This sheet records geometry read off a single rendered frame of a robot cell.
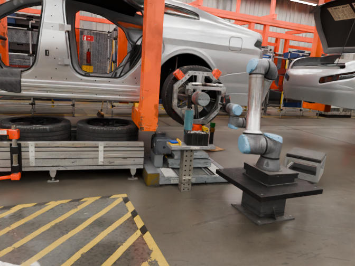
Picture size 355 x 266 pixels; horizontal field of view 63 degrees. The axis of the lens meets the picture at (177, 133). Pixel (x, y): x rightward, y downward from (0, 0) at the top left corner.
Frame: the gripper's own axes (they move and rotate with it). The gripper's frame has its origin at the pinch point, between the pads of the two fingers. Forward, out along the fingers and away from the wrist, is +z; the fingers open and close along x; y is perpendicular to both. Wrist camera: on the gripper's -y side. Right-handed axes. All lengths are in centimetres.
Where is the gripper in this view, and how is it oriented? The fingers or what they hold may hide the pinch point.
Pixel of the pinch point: (221, 103)
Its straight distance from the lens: 295.2
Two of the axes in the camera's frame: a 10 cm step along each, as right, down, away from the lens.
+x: 9.6, 0.1, 2.9
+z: -2.8, -2.1, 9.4
